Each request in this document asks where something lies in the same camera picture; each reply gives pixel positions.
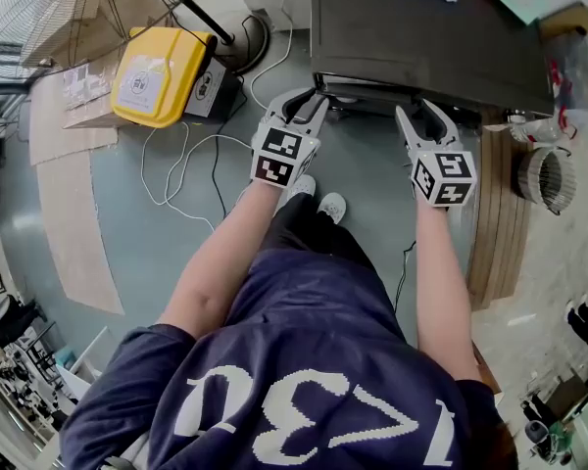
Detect person's left forearm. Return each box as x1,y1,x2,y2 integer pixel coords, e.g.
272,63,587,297
159,181,288,341

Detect black bin with yellow lid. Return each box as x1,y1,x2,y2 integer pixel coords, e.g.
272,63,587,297
110,26,249,129

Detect person's black trousers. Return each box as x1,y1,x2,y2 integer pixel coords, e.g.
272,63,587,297
259,191,376,271

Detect brown and white cabinet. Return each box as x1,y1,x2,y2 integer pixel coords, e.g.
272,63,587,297
471,340,503,394

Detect wide beige floor mat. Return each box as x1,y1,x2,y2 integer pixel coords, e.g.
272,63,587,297
27,73,121,166

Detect black green floor equipment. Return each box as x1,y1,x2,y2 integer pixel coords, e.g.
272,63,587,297
518,373,588,465

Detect long beige floor mat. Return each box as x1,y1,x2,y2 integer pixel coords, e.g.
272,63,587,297
36,149,126,316

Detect black cabinet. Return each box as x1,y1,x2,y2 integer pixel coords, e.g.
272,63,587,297
309,0,556,126

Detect person's white shoe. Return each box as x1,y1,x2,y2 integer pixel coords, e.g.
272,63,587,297
317,192,348,225
286,173,318,198

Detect white padded strap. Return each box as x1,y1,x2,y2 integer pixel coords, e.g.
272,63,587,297
97,433,154,470

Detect ribbed grey round basket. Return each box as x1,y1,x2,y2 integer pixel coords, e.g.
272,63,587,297
512,145,577,216

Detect black metal rack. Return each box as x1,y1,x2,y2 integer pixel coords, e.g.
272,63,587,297
0,281,75,441

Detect clear plastic bottle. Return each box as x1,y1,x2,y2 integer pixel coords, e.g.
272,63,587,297
508,114,565,145

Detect flat brown cardboard sheet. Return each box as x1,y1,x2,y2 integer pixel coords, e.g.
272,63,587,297
538,1,588,44

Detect person's left white shoe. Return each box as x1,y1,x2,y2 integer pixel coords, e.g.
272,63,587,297
286,173,318,198

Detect person's right white shoe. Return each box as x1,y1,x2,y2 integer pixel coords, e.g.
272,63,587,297
317,192,348,225

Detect thin black floor cable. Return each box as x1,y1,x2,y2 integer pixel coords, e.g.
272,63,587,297
209,15,269,220

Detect clear plastic bag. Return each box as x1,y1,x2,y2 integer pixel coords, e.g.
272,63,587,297
546,29,588,132

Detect open-flap cardboard box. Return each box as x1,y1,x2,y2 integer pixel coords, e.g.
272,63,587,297
77,0,178,34

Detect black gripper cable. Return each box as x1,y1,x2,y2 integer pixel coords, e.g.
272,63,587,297
394,240,418,313

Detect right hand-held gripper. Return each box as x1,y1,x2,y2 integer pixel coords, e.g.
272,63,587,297
394,98,478,209

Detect white floor cable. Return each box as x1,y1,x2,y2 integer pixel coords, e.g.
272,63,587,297
140,0,295,234

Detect black standing fan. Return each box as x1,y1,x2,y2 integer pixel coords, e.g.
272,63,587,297
0,0,271,85

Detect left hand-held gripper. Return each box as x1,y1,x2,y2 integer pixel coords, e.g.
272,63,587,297
249,86,331,190

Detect person's right forearm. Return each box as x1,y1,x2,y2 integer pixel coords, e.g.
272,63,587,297
415,203,484,384

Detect person's navy printed shirt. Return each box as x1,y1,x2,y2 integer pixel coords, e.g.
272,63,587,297
58,247,518,470

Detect white open-top furniture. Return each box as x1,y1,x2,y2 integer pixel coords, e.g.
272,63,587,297
58,325,112,387

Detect black window frame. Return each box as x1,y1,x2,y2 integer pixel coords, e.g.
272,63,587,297
0,36,46,103

